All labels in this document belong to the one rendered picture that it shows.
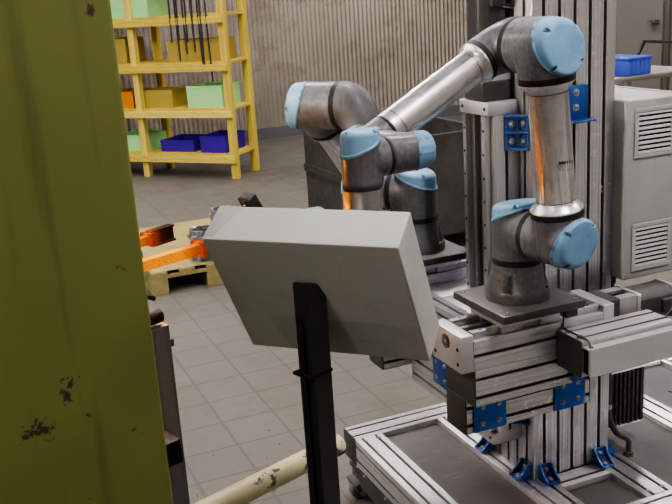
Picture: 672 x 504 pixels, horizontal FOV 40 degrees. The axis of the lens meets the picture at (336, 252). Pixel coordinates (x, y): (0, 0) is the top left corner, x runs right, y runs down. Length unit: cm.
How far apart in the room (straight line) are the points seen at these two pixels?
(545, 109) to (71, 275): 102
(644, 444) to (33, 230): 200
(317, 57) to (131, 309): 911
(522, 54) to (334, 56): 870
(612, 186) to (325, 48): 824
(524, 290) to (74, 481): 111
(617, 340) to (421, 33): 904
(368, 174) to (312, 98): 60
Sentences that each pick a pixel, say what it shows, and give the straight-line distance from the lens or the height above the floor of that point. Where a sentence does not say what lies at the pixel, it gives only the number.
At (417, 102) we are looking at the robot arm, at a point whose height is 131.
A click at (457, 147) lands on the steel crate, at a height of 62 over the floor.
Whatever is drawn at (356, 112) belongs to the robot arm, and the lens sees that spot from 221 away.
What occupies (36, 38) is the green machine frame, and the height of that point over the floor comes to 150.
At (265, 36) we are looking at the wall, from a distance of 1029.
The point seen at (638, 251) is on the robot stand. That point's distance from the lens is 252.
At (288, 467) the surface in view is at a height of 64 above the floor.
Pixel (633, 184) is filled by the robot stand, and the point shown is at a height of 102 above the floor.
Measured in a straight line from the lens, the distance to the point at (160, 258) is 202.
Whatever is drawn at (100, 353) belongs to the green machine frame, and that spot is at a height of 102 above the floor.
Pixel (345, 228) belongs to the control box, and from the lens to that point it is 144.
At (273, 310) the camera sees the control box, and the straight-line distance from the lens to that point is 160.
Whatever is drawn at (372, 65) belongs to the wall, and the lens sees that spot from 1078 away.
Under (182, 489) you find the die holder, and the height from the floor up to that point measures 55.
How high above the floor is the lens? 154
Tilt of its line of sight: 16 degrees down
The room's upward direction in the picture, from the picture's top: 4 degrees counter-clockwise
